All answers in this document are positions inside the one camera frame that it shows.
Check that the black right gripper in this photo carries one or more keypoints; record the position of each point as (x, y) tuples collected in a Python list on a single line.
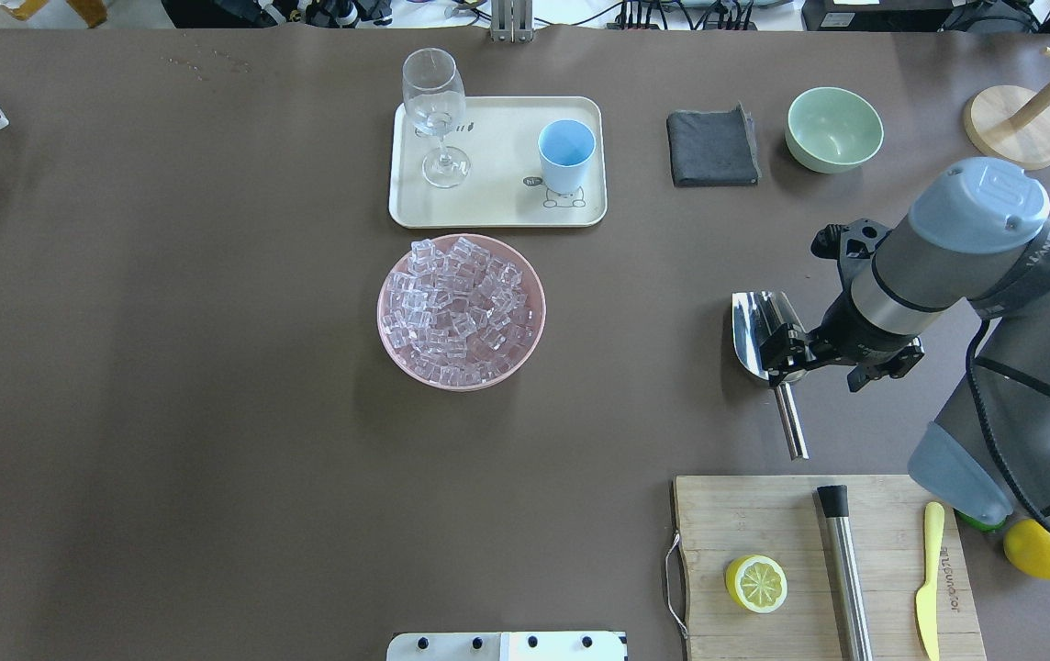
[(842, 331)]

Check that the stainless steel ice scoop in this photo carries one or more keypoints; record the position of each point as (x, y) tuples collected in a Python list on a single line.
[(765, 323)]

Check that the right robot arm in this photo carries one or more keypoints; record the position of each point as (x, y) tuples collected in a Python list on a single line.
[(979, 233)]

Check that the light blue cup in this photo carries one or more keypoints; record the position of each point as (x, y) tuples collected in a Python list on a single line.
[(565, 148)]

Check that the clear ice cubes pile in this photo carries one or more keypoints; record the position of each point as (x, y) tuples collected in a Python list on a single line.
[(461, 308)]

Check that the steel muddler black tip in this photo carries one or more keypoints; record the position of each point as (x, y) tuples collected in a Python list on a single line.
[(834, 504)]

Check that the bamboo cutting board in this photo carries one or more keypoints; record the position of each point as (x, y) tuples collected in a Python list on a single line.
[(722, 518)]

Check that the grey folded cloth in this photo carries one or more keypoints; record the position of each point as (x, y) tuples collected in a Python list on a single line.
[(712, 147)]

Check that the pale green bowl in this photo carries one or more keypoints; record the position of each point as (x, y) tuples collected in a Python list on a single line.
[(831, 130)]

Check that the half lemon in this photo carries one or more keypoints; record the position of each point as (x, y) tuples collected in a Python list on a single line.
[(757, 583)]

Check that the green lime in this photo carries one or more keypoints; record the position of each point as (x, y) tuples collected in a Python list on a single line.
[(981, 526)]

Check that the yellow plastic knife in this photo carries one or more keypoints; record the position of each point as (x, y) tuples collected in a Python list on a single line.
[(926, 598)]

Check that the yellow lemon lower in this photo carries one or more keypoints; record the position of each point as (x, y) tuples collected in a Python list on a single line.
[(1027, 546)]

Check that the cream serving tray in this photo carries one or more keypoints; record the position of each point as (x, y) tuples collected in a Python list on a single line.
[(504, 189)]

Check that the wooden mug tree stand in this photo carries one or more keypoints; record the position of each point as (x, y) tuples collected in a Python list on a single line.
[(1011, 123)]

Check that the pink bowl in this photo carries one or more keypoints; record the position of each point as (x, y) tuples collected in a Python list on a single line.
[(461, 376)]

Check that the clear wine glass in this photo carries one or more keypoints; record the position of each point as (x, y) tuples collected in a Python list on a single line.
[(435, 103)]

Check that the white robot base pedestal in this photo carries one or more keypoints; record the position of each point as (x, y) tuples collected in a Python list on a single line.
[(568, 644)]

